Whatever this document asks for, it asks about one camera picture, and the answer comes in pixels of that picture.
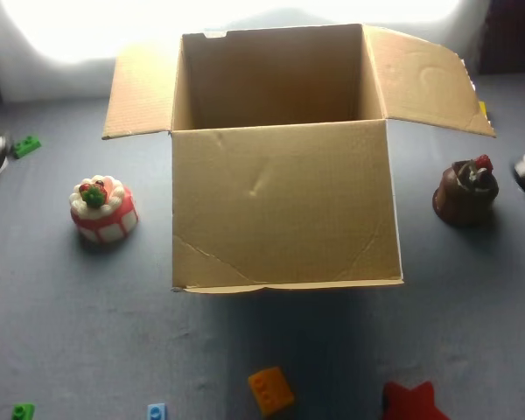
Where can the chocolate toy cake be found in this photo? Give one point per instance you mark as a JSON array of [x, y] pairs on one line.
[[464, 201]]

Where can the brown and white cardboard box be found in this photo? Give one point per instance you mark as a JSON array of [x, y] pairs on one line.
[[280, 205]]

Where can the green toy brick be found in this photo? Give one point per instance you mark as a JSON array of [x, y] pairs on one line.
[[23, 412], [26, 147]]

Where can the grey table cloth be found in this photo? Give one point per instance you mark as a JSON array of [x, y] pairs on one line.
[[92, 315]]

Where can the red star toy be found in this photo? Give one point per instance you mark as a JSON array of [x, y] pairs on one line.
[[413, 404]]

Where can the blue toy brick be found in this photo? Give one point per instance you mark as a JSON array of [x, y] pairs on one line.
[[157, 412]]

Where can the orange toy brick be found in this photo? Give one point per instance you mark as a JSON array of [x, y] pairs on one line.
[[271, 394]]

